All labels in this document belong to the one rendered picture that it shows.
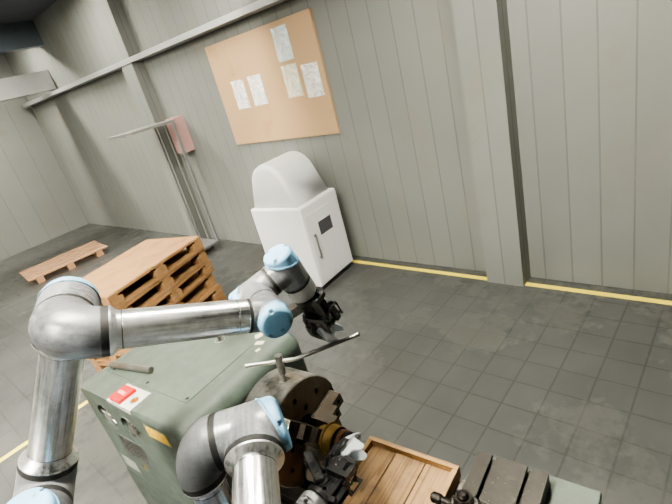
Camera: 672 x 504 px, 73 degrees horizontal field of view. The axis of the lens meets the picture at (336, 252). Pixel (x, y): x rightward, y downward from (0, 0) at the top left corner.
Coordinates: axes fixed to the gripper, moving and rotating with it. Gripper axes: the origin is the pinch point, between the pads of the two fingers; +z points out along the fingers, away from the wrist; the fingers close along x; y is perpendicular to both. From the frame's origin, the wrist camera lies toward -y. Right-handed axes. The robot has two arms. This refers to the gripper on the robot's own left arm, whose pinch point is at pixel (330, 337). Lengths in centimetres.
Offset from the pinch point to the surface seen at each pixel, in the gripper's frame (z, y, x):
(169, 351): -1, -59, -18
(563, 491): 37, 59, -8
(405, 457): 39.7, 15.7, -12.9
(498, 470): 32, 45, -10
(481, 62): 37, -34, 247
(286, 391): 0.8, -4.8, -18.5
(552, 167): 117, 3, 234
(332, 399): 16.1, -1.0, -11.2
